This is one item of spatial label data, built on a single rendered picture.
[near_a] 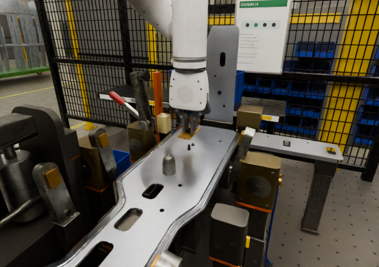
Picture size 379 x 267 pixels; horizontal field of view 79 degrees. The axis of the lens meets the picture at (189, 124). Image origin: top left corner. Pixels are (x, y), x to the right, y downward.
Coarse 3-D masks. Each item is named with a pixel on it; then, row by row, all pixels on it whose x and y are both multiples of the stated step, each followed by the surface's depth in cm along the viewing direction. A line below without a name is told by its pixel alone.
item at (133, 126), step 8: (128, 128) 70; (136, 128) 69; (152, 128) 72; (128, 136) 71; (136, 136) 70; (144, 136) 69; (152, 136) 73; (136, 144) 71; (144, 144) 70; (152, 144) 73; (136, 152) 72; (144, 152) 71; (136, 160) 73; (152, 192) 80
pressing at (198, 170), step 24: (168, 144) 71; (216, 144) 71; (144, 168) 58; (192, 168) 58; (216, 168) 58; (120, 192) 49; (144, 192) 50; (168, 192) 49; (192, 192) 49; (120, 216) 43; (144, 216) 43; (168, 216) 43; (192, 216) 44; (96, 240) 38; (120, 240) 38; (144, 240) 38; (168, 240) 39; (72, 264) 34; (120, 264) 34; (144, 264) 34
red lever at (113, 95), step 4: (112, 92) 71; (112, 96) 70; (116, 96) 70; (116, 100) 70; (120, 100) 70; (124, 100) 70; (120, 104) 70; (124, 104) 70; (128, 104) 71; (128, 108) 70; (132, 108) 70; (132, 112) 70; (136, 112) 70; (136, 116) 70; (148, 120) 70; (148, 124) 70
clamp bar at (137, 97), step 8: (136, 72) 65; (144, 72) 63; (136, 80) 64; (144, 80) 64; (136, 88) 65; (144, 88) 67; (136, 96) 66; (144, 96) 68; (136, 104) 67; (144, 104) 69; (144, 112) 67; (144, 120) 68; (152, 120) 71
